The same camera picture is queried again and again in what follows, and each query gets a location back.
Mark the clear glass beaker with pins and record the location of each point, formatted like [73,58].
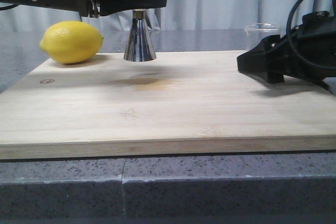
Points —
[257,31]

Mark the steel double jigger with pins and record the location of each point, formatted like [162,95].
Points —
[139,46]

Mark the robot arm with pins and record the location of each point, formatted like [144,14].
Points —
[305,52]

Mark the yellow lemon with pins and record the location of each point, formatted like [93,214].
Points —
[71,42]

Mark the grey curtain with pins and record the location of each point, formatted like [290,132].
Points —
[178,15]

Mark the light wooden cutting board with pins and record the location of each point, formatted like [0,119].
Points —
[183,102]

